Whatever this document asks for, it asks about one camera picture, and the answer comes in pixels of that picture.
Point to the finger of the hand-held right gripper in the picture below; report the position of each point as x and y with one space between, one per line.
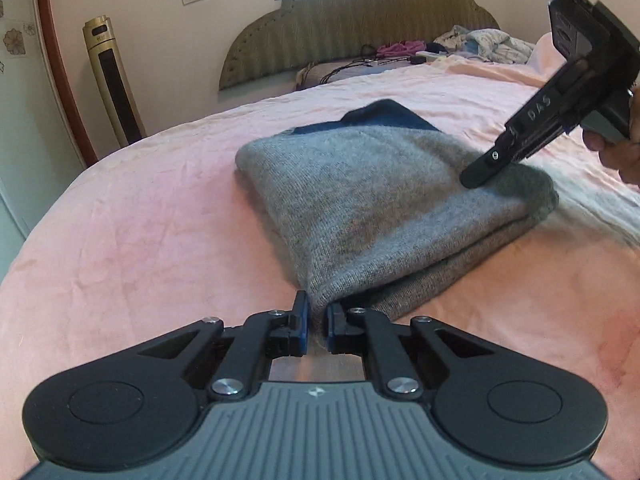
487 165

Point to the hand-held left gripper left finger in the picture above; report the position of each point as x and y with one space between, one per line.
300 330

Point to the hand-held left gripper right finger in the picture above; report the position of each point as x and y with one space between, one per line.
331 330

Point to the grey and navy knit sweater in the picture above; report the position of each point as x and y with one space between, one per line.
380 200

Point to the pile of light clothes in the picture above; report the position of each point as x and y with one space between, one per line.
487 42

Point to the person's right hand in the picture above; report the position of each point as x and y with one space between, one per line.
625 160

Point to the peach blanket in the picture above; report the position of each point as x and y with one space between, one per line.
600 195

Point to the small black device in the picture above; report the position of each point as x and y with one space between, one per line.
417 60

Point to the magenta garment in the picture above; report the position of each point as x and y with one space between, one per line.
397 49

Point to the pink bed blanket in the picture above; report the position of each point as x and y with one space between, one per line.
150 220

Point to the patterned pillow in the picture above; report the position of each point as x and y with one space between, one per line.
315 75

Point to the olive padded headboard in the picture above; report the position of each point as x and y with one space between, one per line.
360 15

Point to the gold tower fan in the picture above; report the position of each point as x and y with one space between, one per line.
114 85

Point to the white flower-sticker door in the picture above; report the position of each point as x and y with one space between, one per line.
25 110

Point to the brown wooden door frame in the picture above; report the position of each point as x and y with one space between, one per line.
62 70

